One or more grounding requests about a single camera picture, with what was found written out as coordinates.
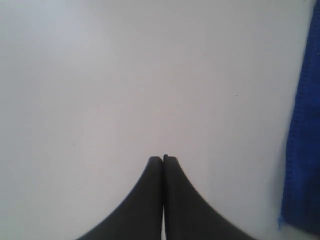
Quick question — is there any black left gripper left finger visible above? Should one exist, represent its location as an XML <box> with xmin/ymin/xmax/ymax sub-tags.
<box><xmin>79</xmin><ymin>156</ymin><xmax>163</xmax><ymax>240</ymax></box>

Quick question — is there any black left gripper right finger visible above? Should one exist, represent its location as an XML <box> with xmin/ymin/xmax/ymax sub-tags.
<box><xmin>162</xmin><ymin>155</ymin><xmax>253</xmax><ymax>240</ymax></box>

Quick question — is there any blue microfibre towel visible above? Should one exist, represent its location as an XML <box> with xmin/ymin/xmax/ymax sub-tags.
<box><xmin>280</xmin><ymin>1</ymin><xmax>320</xmax><ymax>236</ymax></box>

